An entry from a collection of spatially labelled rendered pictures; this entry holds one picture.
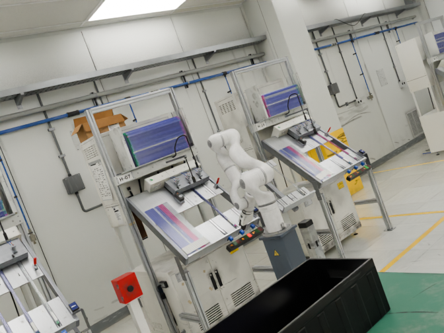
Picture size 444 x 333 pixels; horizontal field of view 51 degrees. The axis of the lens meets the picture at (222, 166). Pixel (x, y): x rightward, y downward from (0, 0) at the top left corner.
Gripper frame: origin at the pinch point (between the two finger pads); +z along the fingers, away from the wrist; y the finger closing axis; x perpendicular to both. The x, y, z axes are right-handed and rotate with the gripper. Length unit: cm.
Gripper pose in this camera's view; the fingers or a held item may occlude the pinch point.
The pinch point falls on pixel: (243, 226)
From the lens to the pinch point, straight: 326.3
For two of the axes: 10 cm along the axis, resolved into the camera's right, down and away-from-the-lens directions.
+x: -6.7, -5.2, 5.4
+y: 7.3, -3.2, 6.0
